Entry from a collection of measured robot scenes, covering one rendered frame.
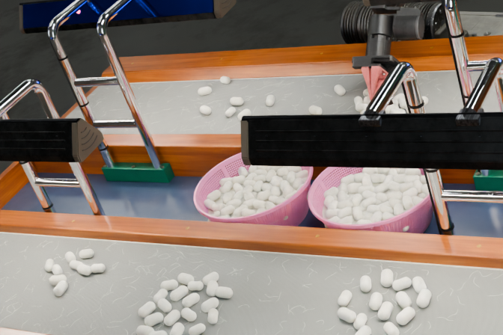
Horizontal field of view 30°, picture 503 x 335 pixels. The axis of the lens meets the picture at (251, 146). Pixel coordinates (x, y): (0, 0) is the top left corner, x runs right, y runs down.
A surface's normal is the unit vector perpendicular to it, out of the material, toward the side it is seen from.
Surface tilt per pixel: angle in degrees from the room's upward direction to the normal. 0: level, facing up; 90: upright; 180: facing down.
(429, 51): 0
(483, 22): 0
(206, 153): 90
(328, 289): 0
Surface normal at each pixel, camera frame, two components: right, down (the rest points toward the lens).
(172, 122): -0.30, -0.82
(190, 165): -0.43, 0.57
